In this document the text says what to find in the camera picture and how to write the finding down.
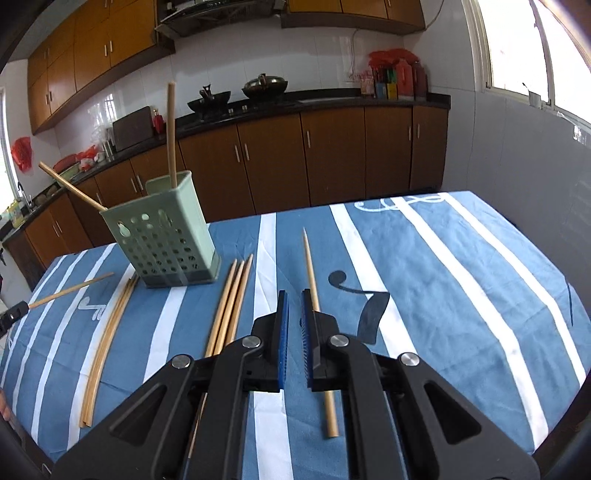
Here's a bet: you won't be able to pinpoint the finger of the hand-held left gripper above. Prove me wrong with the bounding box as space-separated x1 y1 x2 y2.
0 300 31 335

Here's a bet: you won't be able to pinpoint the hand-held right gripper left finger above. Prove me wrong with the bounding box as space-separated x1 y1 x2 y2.
53 290 289 480

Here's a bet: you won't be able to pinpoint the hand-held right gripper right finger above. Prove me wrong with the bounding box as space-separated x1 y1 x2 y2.
300 288 539 480

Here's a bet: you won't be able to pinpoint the green perforated utensil holder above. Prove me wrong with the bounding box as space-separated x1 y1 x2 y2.
99 171 221 289

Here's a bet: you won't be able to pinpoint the blue striped tablecloth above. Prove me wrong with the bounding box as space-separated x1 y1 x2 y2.
0 190 591 480

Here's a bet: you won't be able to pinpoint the window beside sink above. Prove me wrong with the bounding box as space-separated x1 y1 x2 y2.
0 88 14 204

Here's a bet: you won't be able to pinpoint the crumpled red plastic bag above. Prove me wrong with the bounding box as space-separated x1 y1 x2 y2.
76 144 100 169

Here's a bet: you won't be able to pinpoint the brown lower kitchen cabinets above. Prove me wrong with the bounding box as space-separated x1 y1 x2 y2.
2 105 448 278

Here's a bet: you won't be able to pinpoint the brown kitchen cabinets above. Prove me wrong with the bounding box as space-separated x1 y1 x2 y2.
28 0 426 134
2 105 448 278

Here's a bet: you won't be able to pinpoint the dark brown cutting board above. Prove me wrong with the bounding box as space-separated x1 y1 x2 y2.
112 106 156 151

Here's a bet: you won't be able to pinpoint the black gas stove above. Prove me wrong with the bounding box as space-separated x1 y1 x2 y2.
185 91 301 123

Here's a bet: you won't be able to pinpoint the black kitchen countertop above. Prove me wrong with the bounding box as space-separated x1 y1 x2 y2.
0 90 451 241

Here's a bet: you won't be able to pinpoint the black wok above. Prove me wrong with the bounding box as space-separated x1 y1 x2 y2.
187 84 232 115

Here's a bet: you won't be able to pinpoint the dark lidded pan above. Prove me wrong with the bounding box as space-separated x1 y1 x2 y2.
242 73 290 100

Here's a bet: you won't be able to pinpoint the green and yellow boxes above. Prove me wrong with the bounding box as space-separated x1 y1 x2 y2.
376 69 399 99

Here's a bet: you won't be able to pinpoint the brown upper kitchen cabinets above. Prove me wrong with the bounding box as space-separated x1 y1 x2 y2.
28 0 426 134

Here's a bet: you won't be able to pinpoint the large red bottle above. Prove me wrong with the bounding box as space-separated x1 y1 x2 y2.
394 61 415 99

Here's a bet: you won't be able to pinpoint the dark red bottle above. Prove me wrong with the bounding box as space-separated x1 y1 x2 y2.
413 60 428 99

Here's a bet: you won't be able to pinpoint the red plastic bag over condiments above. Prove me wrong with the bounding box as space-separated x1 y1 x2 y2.
368 48 419 75

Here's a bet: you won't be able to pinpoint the steel range hood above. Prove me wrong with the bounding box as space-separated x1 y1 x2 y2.
154 0 283 38

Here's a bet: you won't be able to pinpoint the large bright window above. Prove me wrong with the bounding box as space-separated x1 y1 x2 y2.
462 0 591 144

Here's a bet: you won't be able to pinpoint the red bag hanging on wall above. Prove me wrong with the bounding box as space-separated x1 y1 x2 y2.
11 137 34 172

